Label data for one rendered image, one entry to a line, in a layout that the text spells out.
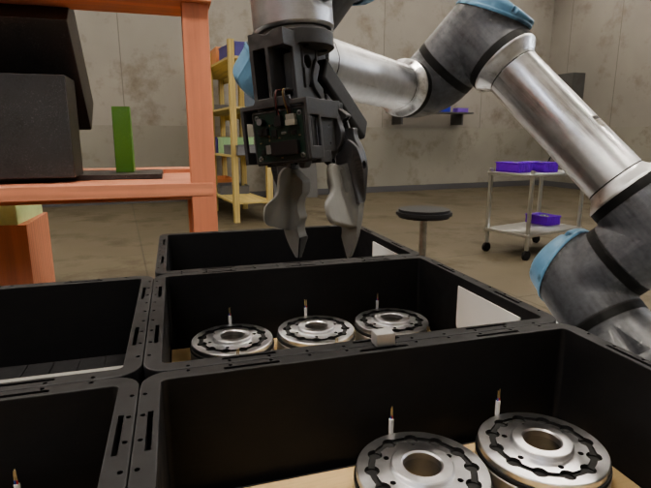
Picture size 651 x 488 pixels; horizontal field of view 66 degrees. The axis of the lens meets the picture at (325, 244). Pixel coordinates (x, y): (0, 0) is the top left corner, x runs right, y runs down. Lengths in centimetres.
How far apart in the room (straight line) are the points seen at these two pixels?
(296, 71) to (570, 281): 53
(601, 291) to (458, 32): 45
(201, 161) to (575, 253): 152
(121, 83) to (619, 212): 874
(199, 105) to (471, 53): 134
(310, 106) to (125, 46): 885
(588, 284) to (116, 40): 884
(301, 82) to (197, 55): 161
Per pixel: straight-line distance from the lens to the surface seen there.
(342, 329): 67
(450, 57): 90
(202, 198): 205
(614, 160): 82
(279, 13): 48
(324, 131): 47
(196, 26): 208
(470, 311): 67
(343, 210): 47
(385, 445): 45
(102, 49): 925
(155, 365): 44
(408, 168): 1072
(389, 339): 45
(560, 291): 83
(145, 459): 33
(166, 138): 917
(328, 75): 51
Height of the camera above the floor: 111
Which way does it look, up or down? 12 degrees down
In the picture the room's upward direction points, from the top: straight up
